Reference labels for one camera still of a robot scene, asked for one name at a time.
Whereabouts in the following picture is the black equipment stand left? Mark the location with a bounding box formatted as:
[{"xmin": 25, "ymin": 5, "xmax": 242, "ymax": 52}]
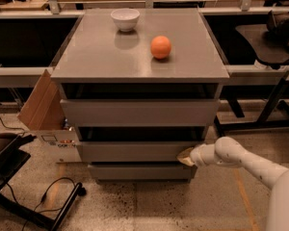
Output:
[{"xmin": 0, "ymin": 124, "xmax": 87, "ymax": 231}]

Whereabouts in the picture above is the black table leg frame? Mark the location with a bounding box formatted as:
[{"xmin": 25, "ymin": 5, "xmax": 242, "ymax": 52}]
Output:
[{"xmin": 214, "ymin": 70, "xmax": 289, "ymax": 137}]

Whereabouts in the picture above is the grey drawer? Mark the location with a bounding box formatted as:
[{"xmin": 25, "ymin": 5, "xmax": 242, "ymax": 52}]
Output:
[
  {"xmin": 78, "ymin": 126, "xmax": 207, "ymax": 163},
  {"xmin": 61, "ymin": 99, "xmax": 219, "ymax": 127},
  {"xmin": 88, "ymin": 163, "xmax": 197, "ymax": 182}
]

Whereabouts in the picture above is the white ceramic bowl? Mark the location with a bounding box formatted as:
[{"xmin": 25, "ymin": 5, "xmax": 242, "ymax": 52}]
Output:
[{"xmin": 111, "ymin": 8, "xmax": 140, "ymax": 32}]

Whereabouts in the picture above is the black cable on floor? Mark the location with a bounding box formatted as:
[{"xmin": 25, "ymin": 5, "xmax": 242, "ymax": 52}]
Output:
[{"xmin": 0, "ymin": 101, "xmax": 77, "ymax": 231}]

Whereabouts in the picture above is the grey bottom drawer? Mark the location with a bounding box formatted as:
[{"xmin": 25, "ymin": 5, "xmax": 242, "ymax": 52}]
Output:
[{"xmin": 88, "ymin": 163, "xmax": 197, "ymax": 182}]

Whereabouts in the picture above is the grey top drawer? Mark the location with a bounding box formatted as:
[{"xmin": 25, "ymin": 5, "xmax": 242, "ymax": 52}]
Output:
[{"xmin": 61, "ymin": 99, "xmax": 219, "ymax": 127}]

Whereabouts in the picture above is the cardboard box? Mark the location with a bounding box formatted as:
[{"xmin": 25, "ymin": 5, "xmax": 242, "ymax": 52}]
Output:
[{"xmin": 18, "ymin": 70, "xmax": 81, "ymax": 163}]

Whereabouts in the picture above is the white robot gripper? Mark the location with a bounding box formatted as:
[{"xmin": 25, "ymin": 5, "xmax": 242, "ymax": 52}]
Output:
[{"xmin": 176, "ymin": 144, "xmax": 217, "ymax": 167}]

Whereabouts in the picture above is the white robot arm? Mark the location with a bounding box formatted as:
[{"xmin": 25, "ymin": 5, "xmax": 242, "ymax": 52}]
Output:
[{"xmin": 177, "ymin": 137, "xmax": 289, "ymax": 231}]

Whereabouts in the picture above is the orange fruit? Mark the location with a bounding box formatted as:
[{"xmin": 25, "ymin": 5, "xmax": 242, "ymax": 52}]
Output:
[{"xmin": 150, "ymin": 36, "xmax": 171, "ymax": 60}]

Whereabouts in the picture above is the grey drawer cabinet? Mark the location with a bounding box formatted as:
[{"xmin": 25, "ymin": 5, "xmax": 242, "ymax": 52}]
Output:
[{"xmin": 50, "ymin": 7, "xmax": 231, "ymax": 183}]

